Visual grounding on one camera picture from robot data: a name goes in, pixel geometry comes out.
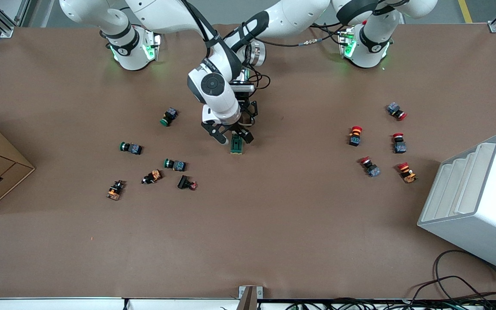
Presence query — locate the black cable with silver connector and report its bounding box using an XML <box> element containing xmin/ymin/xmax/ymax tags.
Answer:
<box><xmin>265</xmin><ymin>26</ymin><xmax>347</xmax><ymax>47</ymax></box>

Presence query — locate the red button orange contact block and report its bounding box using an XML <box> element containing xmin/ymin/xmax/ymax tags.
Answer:
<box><xmin>397</xmin><ymin>162</ymin><xmax>418</xmax><ymax>184</ymax></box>

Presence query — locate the red button with grey block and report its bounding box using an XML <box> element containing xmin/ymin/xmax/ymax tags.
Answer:
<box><xmin>358</xmin><ymin>156</ymin><xmax>381</xmax><ymax>178</ymax></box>
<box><xmin>392</xmin><ymin>133</ymin><xmax>407</xmax><ymax>154</ymax></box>
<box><xmin>387</xmin><ymin>102</ymin><xmax>408</xmax><ymax>121</ymax></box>

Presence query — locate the black button orange contact block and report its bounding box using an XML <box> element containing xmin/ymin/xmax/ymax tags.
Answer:
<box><xmin>141</xmin><ymin>170</ymin><xmax>163</xmax><ymax>185</ymax></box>
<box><xmin>106</xmin><ymin>180</ymin><xmax>126</xmax><ymax>201</ymax></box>

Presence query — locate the black switch with red tip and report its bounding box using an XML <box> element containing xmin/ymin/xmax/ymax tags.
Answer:
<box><xmin>177</xmin><ymin>175</ymin><xmax>198</xmax><ymax>191</ymax></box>

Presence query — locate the white slotted storage bin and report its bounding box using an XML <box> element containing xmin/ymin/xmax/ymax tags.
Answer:
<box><xmin>417</xmin><ymin>133</ymin><xmax>496</xmax><ymax>277</ymax></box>

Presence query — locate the green load switch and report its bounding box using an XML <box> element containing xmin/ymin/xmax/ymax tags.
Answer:
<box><xmin>230</xmin><ymin>133</ymin><xmax>246</xmax><ymax>155</ymax></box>

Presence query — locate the red orange-striped button dark block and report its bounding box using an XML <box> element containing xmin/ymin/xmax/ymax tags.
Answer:
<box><xmin>348</xmin><ymin>126</ymin><xmax>363</xmax><ymax>147</ymax></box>

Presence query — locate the green button with grey block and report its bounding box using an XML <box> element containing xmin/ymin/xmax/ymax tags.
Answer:
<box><xmin>160</xmin><ymin>107</ymin><xmax>178</xmax><ymax>127</ymax></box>
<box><xmin>164</xmin><ymin>158</ymin><xmax>187</xmax><ymax>172</ymax></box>
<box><xmin>119</xmin><ymin>142</ymin><xmax>143</xmax><ymax>155</ymax></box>

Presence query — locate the metal bracket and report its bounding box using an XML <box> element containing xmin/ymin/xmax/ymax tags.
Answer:
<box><xmin>239</xmin><ymin>285</ymin><xmax>264</xmax><ymax>310</ymax></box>

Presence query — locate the brown table cover mat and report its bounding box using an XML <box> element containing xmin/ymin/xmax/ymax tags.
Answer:
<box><xmin>0</xmin><ymin>22</ymin><xmax>496</xmax><ymax>300</ymax></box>

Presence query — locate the black cable bundle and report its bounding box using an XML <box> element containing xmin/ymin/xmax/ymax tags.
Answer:
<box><xmin>287</xmin><ymin>297</ymin><xmax>496</xmax><ymax>310</ymax></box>

